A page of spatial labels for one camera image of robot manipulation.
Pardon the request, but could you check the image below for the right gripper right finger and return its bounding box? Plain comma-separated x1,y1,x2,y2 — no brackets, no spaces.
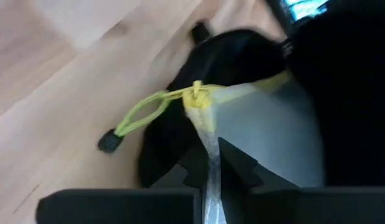
217,136,301,224

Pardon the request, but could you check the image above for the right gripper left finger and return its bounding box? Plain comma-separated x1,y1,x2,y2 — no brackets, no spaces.
148,146,209,190

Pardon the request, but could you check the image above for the white mesh pouch yellow trim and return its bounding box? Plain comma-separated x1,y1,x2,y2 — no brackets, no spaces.
97,70,326,224

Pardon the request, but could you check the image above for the black backpack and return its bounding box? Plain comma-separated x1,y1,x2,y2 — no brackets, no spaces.
138,0,385,189

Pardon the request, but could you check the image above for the blue plastic bin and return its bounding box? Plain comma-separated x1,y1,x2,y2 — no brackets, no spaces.
284,0,330,21

